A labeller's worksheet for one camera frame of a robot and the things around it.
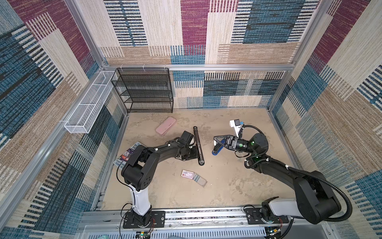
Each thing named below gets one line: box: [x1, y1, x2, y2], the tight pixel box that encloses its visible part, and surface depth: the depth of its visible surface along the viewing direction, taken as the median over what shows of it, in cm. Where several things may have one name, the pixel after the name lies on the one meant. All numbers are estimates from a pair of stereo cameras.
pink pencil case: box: [155, 116, 177, 136], surface depth 110 cm
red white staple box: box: [181, 169, 195, 180], surface depth 89 cm
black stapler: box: [192, 125, 205, 166], surface depth 98 cm
